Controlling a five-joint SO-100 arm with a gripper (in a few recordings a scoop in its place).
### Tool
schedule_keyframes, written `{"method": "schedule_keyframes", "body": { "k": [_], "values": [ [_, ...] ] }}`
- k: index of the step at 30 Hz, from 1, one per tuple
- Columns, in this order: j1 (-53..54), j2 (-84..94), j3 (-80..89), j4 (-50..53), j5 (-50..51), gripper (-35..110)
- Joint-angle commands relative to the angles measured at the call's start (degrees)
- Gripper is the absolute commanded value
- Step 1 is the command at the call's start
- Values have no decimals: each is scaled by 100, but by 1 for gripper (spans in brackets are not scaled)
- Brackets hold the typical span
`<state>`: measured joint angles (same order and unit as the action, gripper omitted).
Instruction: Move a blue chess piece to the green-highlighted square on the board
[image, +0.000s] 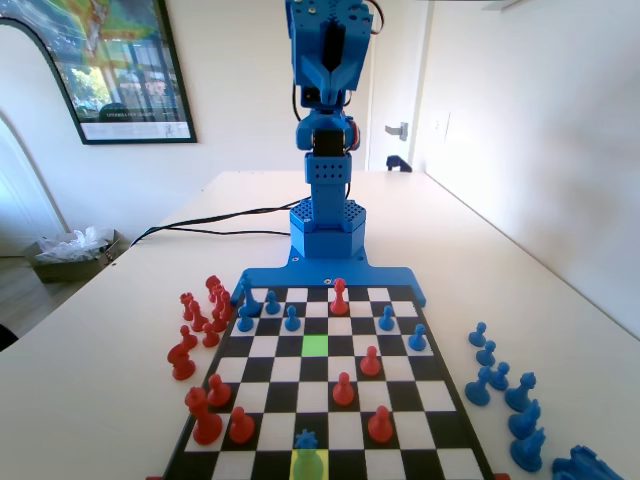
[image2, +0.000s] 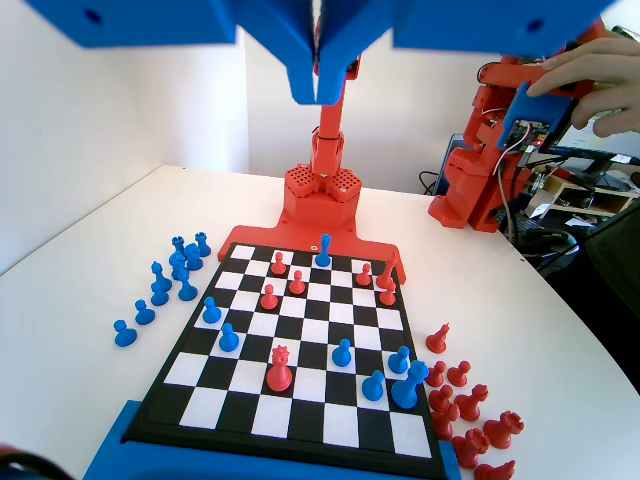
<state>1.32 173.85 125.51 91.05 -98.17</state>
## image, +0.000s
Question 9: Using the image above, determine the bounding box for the blue chess queen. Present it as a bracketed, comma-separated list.
[292, 429, 324, 479]

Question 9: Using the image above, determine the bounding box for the red chess queen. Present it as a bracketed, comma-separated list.
[329, 278, 349, 316]

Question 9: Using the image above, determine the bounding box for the blue chess king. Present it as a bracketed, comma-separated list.
[239, 274, 261, 319]

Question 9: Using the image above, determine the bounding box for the red chess knight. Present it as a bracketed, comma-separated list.
[167, 342, 197, 382]

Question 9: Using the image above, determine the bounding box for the clear plastic wrap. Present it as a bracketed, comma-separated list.
[35, 225, 115, 264]

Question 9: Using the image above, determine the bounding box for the cardboard box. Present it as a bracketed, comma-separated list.
[24, 228, 132, 284]

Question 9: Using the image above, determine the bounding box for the black and white chessboard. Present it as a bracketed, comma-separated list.
[159, 284, 496, 480]

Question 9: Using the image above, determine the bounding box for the red white black servo wire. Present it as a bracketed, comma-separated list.
[369, 0, 387, 37]

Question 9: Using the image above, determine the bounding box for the framed wall poster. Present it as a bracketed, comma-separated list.
[0, 0, 199, 146]

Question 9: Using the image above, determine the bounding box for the black power cable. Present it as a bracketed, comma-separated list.
[129, 227, 292, 247]
[142, 198, 306, 236]

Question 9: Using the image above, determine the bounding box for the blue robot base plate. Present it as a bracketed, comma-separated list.
[232, 247, 430, 307]

